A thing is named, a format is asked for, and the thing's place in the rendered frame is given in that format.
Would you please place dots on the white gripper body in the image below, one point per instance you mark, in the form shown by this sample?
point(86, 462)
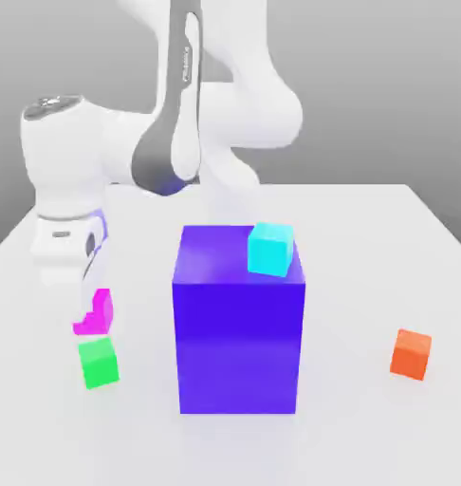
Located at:
point(69, 273)

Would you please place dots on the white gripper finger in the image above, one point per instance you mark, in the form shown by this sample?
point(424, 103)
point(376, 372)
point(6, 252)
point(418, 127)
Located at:
point(88, 300)

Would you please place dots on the small magenta cube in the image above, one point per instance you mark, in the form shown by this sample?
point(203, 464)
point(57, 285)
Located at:
point(101, 315)

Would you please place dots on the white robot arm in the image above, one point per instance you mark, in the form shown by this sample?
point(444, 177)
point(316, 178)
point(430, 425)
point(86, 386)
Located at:
point(63, 152)

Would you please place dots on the small green cube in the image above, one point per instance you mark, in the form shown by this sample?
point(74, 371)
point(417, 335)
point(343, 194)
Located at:
point(99, 364)

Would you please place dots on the small cyan cube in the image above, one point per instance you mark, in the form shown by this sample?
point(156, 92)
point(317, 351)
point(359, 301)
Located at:
point(270, 250)

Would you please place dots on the small orange cube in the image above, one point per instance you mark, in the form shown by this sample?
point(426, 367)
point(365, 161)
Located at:
point(409, 355)

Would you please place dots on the large purple box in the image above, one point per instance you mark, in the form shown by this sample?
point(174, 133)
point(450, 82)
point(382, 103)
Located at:
point(238, 341)

